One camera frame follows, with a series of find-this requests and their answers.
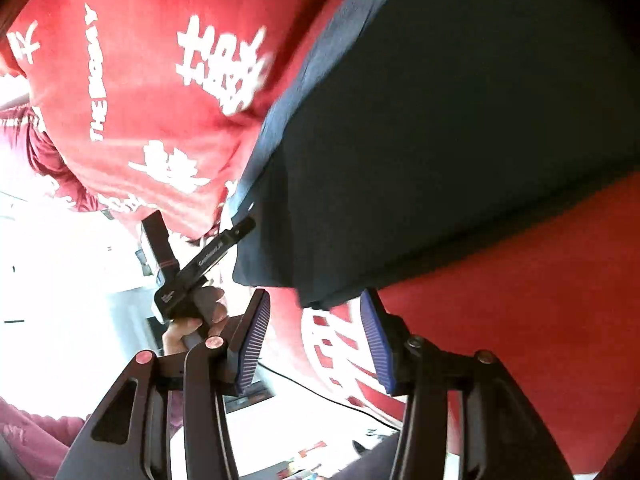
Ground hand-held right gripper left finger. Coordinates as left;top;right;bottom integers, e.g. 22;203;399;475
55;287;273;480

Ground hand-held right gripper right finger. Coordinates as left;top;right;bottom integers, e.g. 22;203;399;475
359;287;576;480

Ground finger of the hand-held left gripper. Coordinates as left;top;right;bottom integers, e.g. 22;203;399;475
214;216;257;253

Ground dark navy pants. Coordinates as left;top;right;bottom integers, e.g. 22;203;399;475
220;0;640;312

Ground person's left hand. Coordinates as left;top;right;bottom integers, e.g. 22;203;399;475
161;285;229;362

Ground person's blue jeans leg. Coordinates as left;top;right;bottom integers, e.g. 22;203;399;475
339;429;407;480

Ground red printed blanket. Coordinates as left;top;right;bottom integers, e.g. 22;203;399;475
260;170;640;476

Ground maroon printed cloth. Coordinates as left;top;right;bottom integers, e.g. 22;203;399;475
0;105;103;213

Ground red printed quilt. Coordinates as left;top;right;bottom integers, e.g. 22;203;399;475
0;0;381;242

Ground black cable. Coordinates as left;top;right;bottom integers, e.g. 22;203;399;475
259;361;402;432

